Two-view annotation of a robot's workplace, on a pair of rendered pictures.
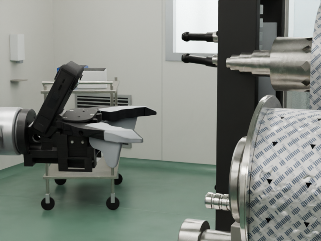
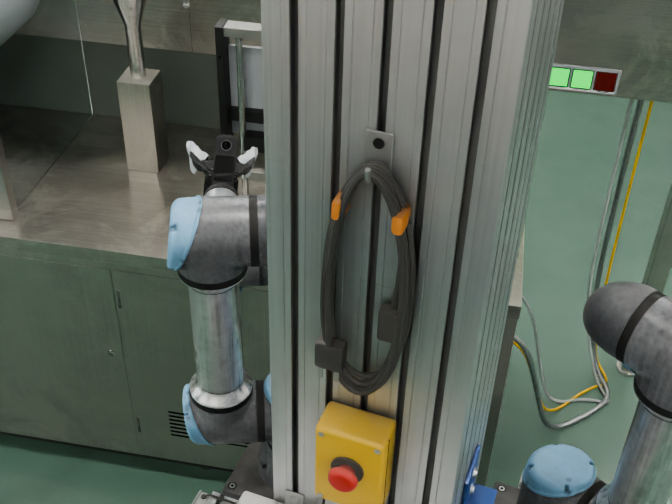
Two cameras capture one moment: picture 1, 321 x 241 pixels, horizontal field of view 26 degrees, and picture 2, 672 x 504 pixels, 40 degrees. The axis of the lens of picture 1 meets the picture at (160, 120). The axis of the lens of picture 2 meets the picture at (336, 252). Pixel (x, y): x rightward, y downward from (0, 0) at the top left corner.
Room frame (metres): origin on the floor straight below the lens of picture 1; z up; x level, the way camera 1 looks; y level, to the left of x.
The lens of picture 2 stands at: (1.19, 1.78, 2.30)
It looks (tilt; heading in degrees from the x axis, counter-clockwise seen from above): 38 degrees down; 257
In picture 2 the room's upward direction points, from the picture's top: 2 degrees clockwise
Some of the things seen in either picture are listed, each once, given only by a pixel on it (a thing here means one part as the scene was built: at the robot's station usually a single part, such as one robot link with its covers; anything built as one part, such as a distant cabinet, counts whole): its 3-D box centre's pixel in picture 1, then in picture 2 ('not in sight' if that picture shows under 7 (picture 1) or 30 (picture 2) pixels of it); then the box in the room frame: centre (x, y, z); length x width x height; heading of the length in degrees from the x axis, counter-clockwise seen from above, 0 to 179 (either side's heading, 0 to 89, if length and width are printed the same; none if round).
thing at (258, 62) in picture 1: (251, 63); not in sight; (0.84, -0.11, 1.33); 0.06 x 0.03 x 0.03; 67
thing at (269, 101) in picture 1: (266, 181); not in sight; (0.58, -0.09, 1.25); 0.15 x 0.01 x 0.15; 157
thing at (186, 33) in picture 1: (199, 37); not in sight; (0.91, -0.05, 1.36); 0.05 x 0.01 x 0.01; 67
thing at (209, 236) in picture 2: not in sight; (218, 329); (1.11, 0.57, 1.19); 0.15 x 0.12 x 0.55; 173
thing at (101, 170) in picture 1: (83, 133); not in sight; (5.39, 0.60, 0.51); 0.91 x 0.58 x 1.02; 1
